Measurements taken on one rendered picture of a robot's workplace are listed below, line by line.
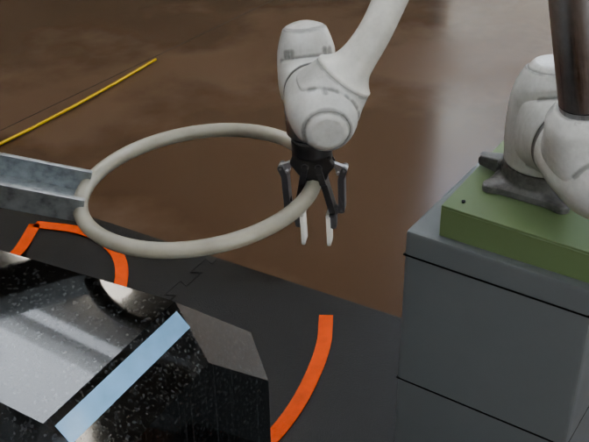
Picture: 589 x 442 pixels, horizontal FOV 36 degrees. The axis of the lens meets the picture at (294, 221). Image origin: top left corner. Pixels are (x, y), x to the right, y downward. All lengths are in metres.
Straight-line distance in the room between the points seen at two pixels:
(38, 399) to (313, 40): 0.73
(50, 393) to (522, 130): 0.98
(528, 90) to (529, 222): 0.25
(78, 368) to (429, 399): 0.90
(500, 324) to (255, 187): 1.93
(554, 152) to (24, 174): 1.01
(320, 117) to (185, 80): 3.30
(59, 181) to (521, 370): 1.01
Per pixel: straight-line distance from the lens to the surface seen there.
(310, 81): 1.44
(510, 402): 2.02
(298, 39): 1.56
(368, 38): 1.45
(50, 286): 1.72
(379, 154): 3.91
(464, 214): 1.84
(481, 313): 1.92
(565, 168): 1.63
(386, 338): 2.85
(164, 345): 1.59
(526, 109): 1.79
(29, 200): 1.78
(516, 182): 1.88
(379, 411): 2.61
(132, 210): 3.57
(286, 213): 1.63
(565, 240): 1.79
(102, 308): 1.65
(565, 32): 1.53
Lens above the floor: 1.81
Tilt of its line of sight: 32 degrees down
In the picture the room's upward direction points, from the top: 1 degrees counter-clockwise
